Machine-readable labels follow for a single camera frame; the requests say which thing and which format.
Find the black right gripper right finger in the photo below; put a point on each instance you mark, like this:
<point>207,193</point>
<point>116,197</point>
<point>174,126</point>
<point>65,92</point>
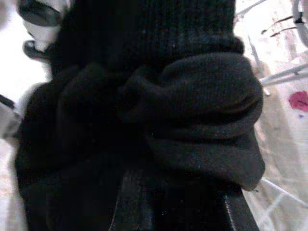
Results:
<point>243,216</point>

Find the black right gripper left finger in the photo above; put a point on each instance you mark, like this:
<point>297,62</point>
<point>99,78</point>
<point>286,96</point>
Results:
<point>134,207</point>

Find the black garment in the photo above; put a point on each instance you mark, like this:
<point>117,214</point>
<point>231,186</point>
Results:
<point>180,108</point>

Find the small pink object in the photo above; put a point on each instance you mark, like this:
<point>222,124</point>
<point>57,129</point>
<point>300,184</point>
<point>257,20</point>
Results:
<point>298,99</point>

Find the black metal drying rack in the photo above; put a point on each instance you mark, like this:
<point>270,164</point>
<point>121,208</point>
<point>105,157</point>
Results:
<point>284,73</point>

